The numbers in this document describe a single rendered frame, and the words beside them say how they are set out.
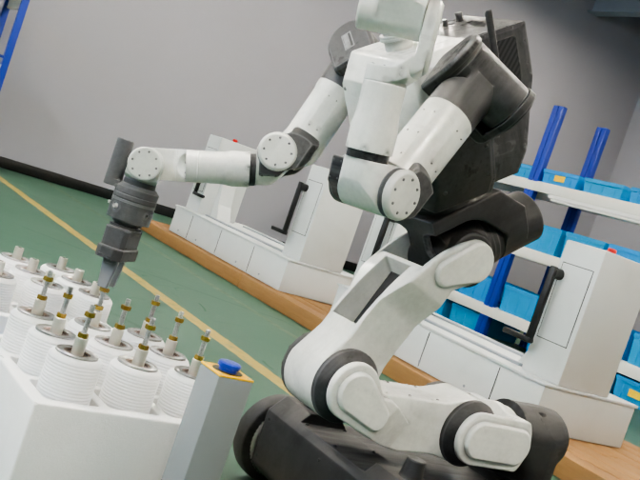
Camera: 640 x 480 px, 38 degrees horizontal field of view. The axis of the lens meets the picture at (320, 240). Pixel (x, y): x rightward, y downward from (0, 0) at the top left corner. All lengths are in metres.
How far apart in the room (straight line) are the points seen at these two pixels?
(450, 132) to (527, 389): 2.22
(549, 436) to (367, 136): 1.00
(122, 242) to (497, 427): 0.85
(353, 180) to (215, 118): 7.31
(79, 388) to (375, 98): 0.70
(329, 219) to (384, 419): 3.40
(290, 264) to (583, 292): 1.97
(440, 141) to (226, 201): 4.89
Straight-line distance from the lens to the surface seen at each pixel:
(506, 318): 7.34
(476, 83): 1.50
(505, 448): 2.00
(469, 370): 3.79
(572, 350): 3.56
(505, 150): 1.76
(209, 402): 1.55
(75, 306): 2.21
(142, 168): 1.81
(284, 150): 1.81
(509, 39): 1.73
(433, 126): 1.45
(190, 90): 8.53
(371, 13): 1.36
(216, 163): 1.83
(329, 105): 1.86
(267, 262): 5.19
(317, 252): 5.10
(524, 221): 1.89
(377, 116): 1.35
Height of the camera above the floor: 0.65
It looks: 3 degrees down
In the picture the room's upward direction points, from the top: 19 degrees clockwise
